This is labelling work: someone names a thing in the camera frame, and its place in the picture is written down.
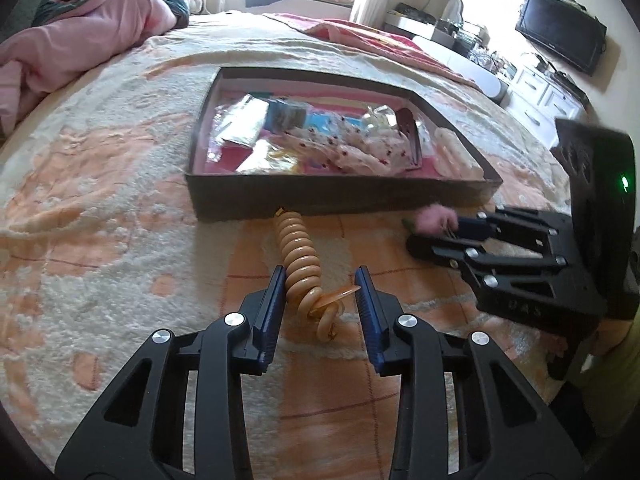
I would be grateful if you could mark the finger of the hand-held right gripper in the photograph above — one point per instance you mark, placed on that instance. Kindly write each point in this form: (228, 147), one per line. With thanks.
(505, 225)
(500, 290)

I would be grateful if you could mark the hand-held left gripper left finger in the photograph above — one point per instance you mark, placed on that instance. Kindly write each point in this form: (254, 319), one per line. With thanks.
(270, 310)

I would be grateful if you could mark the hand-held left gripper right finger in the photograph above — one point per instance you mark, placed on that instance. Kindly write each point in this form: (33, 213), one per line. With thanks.
(370, 310)

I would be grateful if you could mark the pink and white hair clip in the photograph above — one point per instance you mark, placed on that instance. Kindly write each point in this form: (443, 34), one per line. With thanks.
(450, 152)

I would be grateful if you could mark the dark cardboard box pink inside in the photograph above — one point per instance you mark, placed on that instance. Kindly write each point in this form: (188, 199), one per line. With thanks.
(300, 200)

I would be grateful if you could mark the dark brown hair clip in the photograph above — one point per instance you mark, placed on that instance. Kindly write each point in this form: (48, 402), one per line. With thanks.
(410, 132)

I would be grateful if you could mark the spotted mesh hair bow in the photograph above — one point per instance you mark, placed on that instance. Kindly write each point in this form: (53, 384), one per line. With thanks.
(360, 150)

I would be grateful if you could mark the clear plastic packet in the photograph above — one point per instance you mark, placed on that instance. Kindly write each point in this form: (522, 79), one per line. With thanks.
(380, 116)

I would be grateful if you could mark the silvery plastic packet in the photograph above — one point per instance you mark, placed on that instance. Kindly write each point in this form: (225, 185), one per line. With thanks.
(240, 120)

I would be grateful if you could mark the small blue box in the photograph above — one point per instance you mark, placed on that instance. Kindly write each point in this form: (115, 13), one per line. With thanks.
(287, 112)

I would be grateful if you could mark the person's right forearm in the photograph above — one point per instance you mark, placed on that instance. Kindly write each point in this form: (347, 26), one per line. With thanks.
(617, 360)

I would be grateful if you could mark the white drawer cabinet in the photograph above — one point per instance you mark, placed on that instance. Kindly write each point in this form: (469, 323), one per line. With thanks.
(545, 100)

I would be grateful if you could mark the black television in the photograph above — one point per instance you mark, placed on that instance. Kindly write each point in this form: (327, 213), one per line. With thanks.
(560, 32)

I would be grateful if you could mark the pink floral blanket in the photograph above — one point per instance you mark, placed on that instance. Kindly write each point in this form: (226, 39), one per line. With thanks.
(380, 45)

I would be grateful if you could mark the pink quilt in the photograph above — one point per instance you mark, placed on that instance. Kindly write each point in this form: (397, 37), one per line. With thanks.
(90, 40)

